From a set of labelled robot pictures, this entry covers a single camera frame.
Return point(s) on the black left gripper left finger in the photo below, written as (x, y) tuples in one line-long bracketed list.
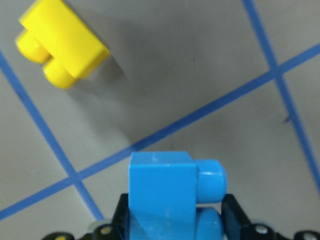
[(121, 218)]

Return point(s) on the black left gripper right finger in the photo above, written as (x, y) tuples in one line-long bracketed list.
[(235, 221)]

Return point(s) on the brown paper table cover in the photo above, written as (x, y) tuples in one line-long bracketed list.
[(232, 80)]

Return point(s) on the blue toy block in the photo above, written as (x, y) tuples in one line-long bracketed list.
[(170, 197)]

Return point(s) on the yellow toy block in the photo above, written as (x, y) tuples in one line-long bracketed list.
[(54, 36)]

